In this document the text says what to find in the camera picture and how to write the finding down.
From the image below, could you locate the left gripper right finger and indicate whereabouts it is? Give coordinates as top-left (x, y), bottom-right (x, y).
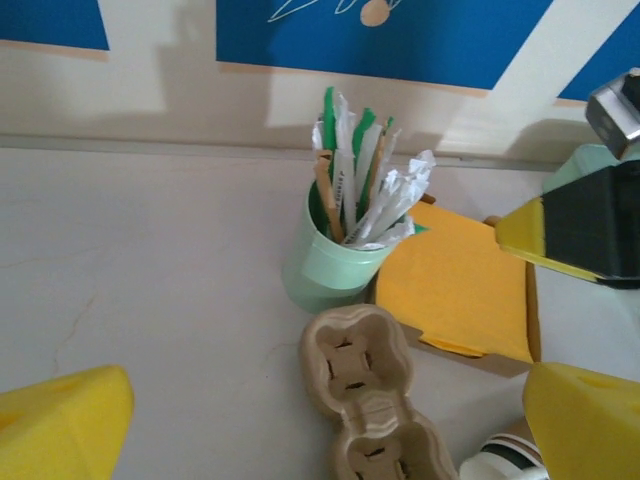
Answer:
top-left (522, 362), bottom-right (640, 480)

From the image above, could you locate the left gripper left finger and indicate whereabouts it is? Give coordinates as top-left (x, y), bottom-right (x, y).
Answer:
top-left (0, 364), bottom-right (135, 480)

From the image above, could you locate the brown paper coffee cup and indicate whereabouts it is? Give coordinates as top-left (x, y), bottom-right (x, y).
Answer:
top-left (499, 415), bottom-right (534, 441)

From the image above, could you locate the black paper coffee cup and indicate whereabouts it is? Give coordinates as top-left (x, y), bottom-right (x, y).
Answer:
top-left (458, 430), bottom-right (551, 480)

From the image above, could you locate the brown pulp cup carrier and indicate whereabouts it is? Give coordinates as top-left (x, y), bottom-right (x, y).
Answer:
top-left (298, 303), bottom-right (462, 480)

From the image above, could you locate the mint green zip case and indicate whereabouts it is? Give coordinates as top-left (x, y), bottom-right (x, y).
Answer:
top-left (542, 143), bottom-right (621, 196)

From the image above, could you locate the yellow napkin stack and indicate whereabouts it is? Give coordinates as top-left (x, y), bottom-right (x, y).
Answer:
top-left (374, 201), bottom-right (539, 364)

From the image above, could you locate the wooden stirrer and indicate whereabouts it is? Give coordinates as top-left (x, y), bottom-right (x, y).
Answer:
top-left (372, 116), bottom-right (397, 206)
top-left (313, 149), bottom-right (347, 245)

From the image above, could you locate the green white wrapped straw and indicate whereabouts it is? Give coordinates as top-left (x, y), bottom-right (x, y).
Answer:
top-left (313, 86), bottom-right (357, 236)
top-left (352, 106), bottom-right (384, 224)

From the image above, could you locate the mint green utensil cup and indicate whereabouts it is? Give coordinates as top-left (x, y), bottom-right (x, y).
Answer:
top-left (280, 178), bottom-right (417, 314)

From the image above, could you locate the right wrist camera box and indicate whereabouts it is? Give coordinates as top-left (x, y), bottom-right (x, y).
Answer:
top-left (584, 69), bottom-right (640, 161)

